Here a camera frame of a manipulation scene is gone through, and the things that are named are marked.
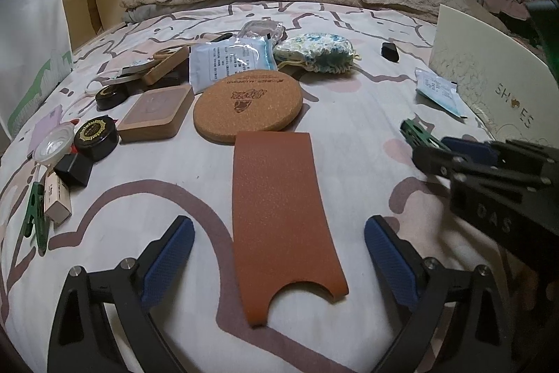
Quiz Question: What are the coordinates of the wooden block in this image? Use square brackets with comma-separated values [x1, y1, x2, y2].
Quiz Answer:
[140, 47, 191, 86]

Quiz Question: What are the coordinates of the floral drawstring pouch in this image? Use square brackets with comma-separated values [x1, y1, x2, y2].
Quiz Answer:
[273, 33, 363, 74]

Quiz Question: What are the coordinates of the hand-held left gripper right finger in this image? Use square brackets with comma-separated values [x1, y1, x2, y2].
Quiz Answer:
[364, 215, 509, 373]

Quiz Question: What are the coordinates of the large white-blue packet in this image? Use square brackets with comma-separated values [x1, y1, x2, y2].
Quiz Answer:
[189, 36, 277, 95]

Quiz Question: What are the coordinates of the pink card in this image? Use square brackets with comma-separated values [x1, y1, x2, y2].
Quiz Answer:
[27, 104, 64, 153]

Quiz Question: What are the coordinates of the printed bedsheet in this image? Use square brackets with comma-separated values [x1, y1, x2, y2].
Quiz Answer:
[0, 0, 559, 373]

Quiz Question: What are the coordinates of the clear round plastic lid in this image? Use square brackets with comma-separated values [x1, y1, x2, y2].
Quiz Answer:
[34, 126, 76, 164]

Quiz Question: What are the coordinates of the clear plastic bag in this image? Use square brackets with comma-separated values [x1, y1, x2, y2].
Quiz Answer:
[238, 19, 286, 46]

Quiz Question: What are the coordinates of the small beige cardboard box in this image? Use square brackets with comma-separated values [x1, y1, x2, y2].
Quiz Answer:
[44, 172, 73, 224]

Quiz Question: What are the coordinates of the white shoe box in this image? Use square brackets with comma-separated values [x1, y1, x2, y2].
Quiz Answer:
[428, 3, 559, 164]

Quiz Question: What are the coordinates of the rectangular cork block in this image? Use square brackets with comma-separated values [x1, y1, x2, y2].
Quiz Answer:
[117, 85, 195, 143]

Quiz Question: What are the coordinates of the small black round tin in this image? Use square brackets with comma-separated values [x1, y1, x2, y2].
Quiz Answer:
[95, 85, 129, 110]

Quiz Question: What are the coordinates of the white cable loop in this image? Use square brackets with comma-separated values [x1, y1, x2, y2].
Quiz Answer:
[84, 69, 121, 96]

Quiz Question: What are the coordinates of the black round tin gold label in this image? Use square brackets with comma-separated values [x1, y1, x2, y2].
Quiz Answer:
[73, 114, 121, 159]

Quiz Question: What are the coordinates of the small white-blue packet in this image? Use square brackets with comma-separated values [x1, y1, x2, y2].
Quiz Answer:
[415, 67, 468, 119]

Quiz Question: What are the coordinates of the orange-brown leather sleeve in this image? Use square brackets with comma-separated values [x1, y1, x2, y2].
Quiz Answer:
[233, 131, 349, 328]

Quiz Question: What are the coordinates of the round cork coaster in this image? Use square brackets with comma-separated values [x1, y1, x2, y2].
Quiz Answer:
[193, 69, 303, 144]

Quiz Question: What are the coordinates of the green clip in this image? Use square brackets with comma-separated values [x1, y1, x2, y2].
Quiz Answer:
[399, 119, 450, 151]
[20, 181, 49, 256]

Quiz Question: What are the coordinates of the black cube box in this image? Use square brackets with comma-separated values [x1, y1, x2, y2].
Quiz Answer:
[53, 155, 93, 187]

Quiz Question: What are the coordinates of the white shopping bag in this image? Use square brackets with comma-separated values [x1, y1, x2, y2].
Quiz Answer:
[0, 0, 90, 138]

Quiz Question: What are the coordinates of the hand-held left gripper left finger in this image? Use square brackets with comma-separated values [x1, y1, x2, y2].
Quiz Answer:
[47, 216, 196, 373]

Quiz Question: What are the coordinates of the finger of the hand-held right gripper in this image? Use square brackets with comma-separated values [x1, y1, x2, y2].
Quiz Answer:
[440, 136, 552, 166]
[413, 146, 551, 187]

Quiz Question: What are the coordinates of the small white-blue sachet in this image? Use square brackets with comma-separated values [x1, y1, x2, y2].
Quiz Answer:
[117, 60, 153, 84]

